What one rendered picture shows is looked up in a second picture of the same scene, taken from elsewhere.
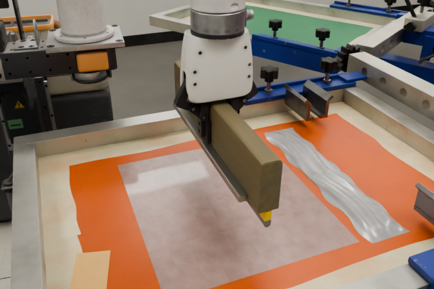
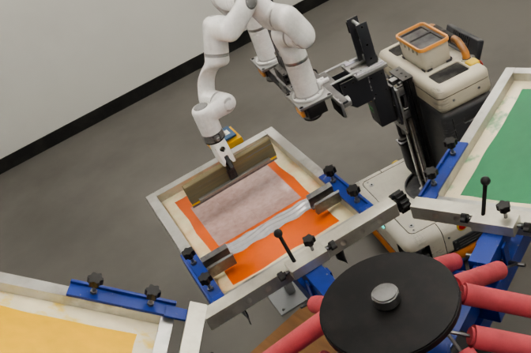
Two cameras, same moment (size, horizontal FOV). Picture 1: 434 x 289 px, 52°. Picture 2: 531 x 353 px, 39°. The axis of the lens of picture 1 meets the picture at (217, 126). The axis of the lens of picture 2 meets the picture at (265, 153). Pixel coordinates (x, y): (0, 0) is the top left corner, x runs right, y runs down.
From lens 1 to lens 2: 268 cm
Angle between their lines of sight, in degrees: 82
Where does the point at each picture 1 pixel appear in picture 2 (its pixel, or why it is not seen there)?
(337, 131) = (314, 225)
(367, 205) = (240, 245)
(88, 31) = (296, 95)
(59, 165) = not seen: hidden behind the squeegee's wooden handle
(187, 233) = (222, 200)
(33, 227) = (211, 163)
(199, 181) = (256, 192)
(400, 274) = not seen: hidden behind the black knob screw
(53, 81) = (417, 90)
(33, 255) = (198, 170)
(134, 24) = not seen: outside the picture
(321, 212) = (236, 232)
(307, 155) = (282, 218)
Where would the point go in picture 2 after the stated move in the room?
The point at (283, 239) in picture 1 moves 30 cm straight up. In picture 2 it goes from (219, 225) to (187, 160)
